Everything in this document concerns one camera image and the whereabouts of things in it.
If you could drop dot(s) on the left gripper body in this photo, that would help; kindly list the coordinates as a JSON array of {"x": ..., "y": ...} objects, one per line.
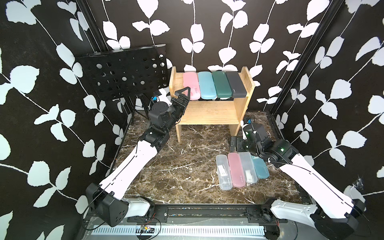
[{"x": 178, "y": 109}]

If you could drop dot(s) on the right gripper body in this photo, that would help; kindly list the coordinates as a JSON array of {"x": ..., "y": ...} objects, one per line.
[{"x": 242, "y": 146}]

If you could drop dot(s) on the pink pencil case top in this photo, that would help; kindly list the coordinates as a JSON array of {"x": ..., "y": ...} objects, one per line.
[{"x": 190, "y": 79}]

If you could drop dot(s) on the pink pencil case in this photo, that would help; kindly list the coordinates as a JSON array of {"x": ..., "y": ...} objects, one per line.
[
  {"x": 236, "y": 169},
  {"x": 190, "y": 79}
]

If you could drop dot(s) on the light blue pencil case top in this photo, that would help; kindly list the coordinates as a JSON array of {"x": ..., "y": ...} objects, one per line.
[{"x": 207, "y": 86}]

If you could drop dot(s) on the frosted clear pencil case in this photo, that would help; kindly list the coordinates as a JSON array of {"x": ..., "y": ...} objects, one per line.
[{"x": 248, "y": 168}]

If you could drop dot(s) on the teal pencil case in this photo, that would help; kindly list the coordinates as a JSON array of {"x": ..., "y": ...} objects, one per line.
[{"x": 261, "y": 168}]

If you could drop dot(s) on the dark green pencil case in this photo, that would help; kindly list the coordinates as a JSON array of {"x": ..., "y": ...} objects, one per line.
[{"x": 222, "y": 85}]

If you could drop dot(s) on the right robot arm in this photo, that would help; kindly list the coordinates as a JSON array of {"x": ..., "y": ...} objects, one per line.
[{"x": 333, "y": 214}]

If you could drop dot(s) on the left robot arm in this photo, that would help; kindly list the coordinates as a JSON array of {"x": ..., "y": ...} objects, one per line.
[{"x": 106, "y": 199}]

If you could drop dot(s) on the wooden two-tier shelf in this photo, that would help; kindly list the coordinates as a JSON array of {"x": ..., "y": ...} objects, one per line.
[{"x": 229, "y": 113}]

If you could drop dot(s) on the dark grey pencil case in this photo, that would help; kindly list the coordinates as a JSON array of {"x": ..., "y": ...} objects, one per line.
[{"x": 236, "y": 84}]

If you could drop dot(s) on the black perforated music stand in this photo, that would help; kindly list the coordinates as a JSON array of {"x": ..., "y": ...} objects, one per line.
[{"x": 111, "y": 82}]

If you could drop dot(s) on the small circuit board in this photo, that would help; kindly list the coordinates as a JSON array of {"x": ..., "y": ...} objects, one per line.
[{"x": 145, "y": 230}]

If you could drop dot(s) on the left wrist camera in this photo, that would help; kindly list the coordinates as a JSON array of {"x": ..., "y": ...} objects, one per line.
[{"x": 161, "y": 96}]

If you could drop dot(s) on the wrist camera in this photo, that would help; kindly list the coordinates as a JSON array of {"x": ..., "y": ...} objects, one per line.
[
  {"x": 252, "y": 131},
  {"x": 161, "y": 96}
]

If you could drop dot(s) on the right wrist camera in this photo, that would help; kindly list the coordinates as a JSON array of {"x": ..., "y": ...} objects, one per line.
[{"x": 252, "y": 131}]

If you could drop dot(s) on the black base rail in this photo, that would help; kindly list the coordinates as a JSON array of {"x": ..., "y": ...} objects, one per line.
[{"x": 210, "y": 211}]

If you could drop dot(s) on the white ribbed cable duct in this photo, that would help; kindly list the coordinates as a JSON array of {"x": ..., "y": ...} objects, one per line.
[{"x": 190, "y": 231}]

